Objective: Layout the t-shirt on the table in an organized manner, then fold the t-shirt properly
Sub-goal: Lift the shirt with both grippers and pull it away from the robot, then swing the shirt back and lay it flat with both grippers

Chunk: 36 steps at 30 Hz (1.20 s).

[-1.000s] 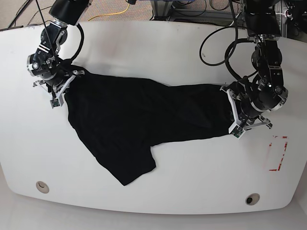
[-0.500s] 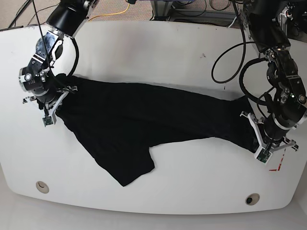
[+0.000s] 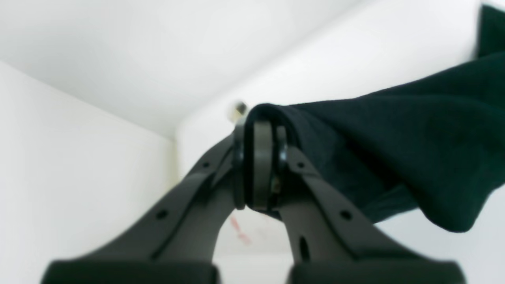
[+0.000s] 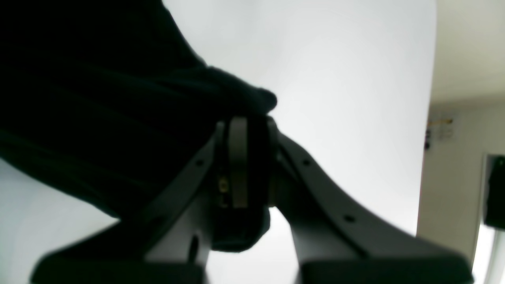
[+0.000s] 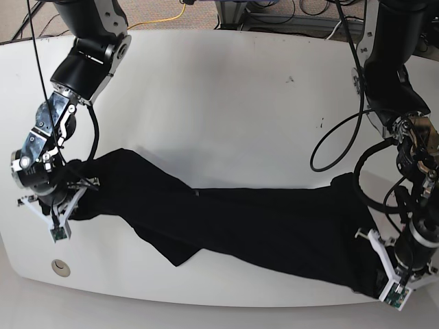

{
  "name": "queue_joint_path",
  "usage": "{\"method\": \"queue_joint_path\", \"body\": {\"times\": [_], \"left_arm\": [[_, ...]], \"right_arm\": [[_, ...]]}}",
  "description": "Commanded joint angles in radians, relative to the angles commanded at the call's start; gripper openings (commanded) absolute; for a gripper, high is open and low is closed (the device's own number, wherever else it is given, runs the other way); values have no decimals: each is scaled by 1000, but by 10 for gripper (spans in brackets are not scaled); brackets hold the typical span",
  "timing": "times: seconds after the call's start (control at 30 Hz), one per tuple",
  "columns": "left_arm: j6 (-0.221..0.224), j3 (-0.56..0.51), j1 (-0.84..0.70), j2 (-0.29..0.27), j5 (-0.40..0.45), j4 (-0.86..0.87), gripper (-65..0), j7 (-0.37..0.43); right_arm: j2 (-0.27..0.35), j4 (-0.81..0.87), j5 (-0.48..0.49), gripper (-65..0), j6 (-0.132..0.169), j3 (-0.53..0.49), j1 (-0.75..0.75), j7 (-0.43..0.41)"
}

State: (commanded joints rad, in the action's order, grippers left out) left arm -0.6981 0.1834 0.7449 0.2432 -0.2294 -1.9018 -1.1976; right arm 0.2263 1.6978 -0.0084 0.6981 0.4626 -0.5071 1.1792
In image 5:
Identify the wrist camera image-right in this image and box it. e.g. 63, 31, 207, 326
379, 281, 412, 311

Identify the black t-shirt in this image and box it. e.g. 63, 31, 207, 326
68, 149, 387, 298

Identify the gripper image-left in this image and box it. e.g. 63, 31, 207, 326
16, 177, 100, 233

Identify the aluminium frame stand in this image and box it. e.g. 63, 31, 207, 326
214, 0, 366, 40

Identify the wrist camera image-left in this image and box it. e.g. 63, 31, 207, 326
49, 226, 71, 243

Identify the left table cable grommet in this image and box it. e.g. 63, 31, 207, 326
51, 259, 71, 278

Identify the black floor cable left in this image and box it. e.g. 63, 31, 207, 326
12, 0, 69, 40

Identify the white cable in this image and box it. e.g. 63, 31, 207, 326
325, 19, 364, 40

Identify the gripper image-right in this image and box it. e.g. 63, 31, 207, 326
355, 228, 438, 295

